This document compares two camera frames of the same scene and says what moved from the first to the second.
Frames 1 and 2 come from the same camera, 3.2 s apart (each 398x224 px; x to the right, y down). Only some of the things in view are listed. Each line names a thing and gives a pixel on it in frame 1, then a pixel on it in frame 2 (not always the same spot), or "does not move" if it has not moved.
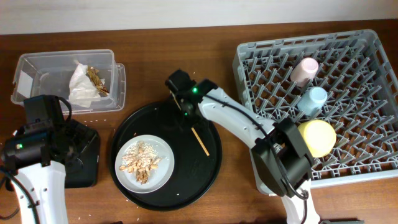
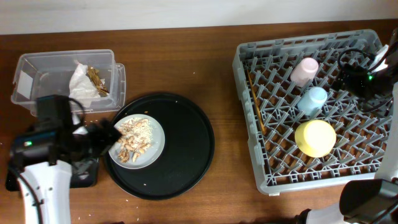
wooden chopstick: [199, 141] -> [262, 125]
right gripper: [190, 123] -> [350, 86]
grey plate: [143, 163] -> [149, 157]
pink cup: [305, 70] does not move
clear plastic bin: [91, 80] does not move
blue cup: [312, 101] does not move
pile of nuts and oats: [140, 158] -> [137, 135]
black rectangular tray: [83, 172] does not move
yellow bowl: [319, 137] does not move
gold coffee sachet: [93, 73] does not move
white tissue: [83, 89] does not move
